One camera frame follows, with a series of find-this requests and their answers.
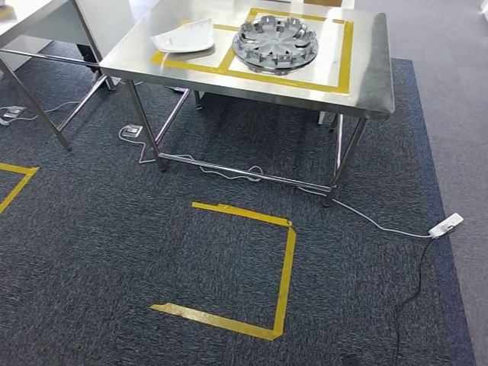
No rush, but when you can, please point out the grey plastic wheel hubcap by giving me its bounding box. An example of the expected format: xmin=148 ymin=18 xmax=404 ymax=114
xmin=232 ymin=14 xmax=319 ymax=77

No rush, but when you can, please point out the stainless steel workbench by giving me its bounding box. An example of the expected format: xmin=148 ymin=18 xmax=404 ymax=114
xmin=100 ymin=0 xmax=395 ymax=208

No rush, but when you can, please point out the white car body panel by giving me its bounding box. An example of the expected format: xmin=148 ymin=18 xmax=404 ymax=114
xmin=150 ymin=18 xmax=215 ymax=54

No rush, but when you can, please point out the white power strip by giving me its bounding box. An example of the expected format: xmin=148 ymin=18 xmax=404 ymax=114
xmin=428 ymin=213 xmax=465 ymax=240

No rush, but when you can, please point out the yellow floor tape marking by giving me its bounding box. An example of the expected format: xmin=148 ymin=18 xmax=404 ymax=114
xmin=0 ymin=162 xmax=40 ymax=214

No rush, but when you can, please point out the white power cable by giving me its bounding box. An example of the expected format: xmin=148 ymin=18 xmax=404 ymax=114
xmin=0 ymin=101 xmax=81 ymax=127
xmin=118 ymin=124 xmax=434 ymax=239

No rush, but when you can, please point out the black robot tether cable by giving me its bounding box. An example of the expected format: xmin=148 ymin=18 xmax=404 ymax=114
xmin=392 ymin=230 xmax=455 ymax=366

